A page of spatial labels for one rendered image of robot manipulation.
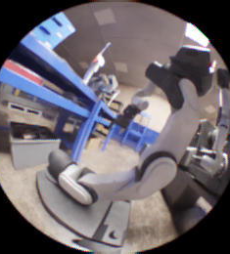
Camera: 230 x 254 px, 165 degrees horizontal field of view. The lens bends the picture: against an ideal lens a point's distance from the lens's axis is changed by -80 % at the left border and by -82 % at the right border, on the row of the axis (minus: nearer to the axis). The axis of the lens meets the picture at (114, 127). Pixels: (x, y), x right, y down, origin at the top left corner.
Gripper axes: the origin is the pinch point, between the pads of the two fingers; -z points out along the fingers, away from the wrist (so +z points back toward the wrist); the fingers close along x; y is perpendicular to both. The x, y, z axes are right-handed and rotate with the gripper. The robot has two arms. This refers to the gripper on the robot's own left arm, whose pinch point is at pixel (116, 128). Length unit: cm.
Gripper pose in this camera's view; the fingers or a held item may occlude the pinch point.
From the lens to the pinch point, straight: 53.9
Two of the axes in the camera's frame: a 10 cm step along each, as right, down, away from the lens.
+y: -3.8, -5.6, 7.3
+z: 6.3, -7.4, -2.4
